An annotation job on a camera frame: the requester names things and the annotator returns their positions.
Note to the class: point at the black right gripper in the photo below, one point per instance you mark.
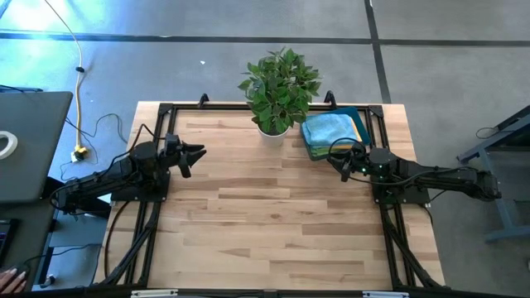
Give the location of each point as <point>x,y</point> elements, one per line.
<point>352,159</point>

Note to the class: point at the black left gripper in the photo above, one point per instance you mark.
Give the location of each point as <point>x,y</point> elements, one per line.
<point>174,151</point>

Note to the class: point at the orange microfiber towel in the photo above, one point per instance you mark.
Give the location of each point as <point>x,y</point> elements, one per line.
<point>357,130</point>

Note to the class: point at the green microfiber towel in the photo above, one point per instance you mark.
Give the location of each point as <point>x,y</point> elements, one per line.
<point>319,152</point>

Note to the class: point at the blue microfiber towel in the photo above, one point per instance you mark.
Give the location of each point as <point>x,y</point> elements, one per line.
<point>327,128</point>

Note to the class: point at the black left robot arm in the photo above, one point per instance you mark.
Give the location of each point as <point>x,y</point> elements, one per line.
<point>107,178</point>

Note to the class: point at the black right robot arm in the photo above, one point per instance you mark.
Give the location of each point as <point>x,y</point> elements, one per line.
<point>435,178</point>

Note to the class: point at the blue fabric basket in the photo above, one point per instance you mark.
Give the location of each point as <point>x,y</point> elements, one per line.
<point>360,120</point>

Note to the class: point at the white ribbed plant pot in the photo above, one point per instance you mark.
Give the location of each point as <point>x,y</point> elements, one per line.
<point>272,138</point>

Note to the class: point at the green leafy potted tree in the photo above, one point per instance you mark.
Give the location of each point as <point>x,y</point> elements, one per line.
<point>279,91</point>

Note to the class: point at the blue metal cart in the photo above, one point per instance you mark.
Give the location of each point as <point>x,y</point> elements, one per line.
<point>501,174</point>

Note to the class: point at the grey desk top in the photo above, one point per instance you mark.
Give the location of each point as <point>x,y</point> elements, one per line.
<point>29,140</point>

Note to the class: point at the white tape roll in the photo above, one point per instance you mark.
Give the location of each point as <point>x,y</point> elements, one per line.
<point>7,145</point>

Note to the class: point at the person's hand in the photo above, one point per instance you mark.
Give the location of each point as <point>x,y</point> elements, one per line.
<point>11,282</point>

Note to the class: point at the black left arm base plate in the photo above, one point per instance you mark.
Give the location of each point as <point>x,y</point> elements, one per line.
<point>141,194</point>

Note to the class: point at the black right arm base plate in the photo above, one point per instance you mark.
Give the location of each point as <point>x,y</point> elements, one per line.
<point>410,198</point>

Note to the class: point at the black aluminium table frame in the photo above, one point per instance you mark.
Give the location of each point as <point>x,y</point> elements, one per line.
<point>389,248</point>

